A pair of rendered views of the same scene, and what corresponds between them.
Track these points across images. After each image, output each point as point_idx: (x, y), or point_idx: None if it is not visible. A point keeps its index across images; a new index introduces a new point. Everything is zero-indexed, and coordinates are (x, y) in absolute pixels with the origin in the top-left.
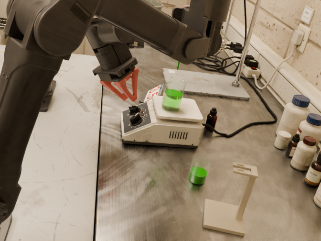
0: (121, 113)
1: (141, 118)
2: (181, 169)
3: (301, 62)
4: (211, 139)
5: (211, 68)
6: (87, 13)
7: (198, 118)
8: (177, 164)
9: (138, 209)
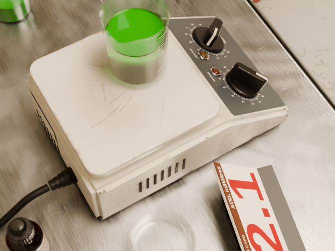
0: (286, 107)
1: (201, 40)
2: (54, 23)
3: None
4: (11, 191)
5: None
6: None
7: (42, 58)
8: (66, 34)
9: None
